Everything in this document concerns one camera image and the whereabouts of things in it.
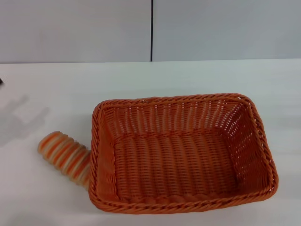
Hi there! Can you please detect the orange white striped bread roll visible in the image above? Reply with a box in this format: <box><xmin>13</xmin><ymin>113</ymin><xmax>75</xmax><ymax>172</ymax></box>
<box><xmin>37</xmin><ymin>131</ymin><xmax>92</xmax><ymax>186</ymax></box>

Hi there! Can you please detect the orange woven plastic basket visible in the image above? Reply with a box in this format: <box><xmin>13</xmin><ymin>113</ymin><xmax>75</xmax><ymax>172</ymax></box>
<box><xmin>88</xmin><ymin>93</ymin><xmax>280</xmax><ymax>209</ymax></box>

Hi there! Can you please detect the black vertical wall strip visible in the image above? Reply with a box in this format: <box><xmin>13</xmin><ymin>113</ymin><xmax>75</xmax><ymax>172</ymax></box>
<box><xmin>150</xmin><ymin>0</ymin><xmax>155</xmax><ymax>62</ymax></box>

